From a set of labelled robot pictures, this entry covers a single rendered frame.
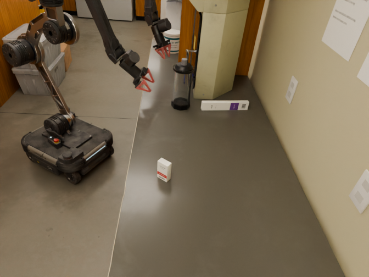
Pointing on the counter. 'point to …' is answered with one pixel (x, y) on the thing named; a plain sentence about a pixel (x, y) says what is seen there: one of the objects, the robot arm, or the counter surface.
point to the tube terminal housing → (219, 46)
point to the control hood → (198, 5)
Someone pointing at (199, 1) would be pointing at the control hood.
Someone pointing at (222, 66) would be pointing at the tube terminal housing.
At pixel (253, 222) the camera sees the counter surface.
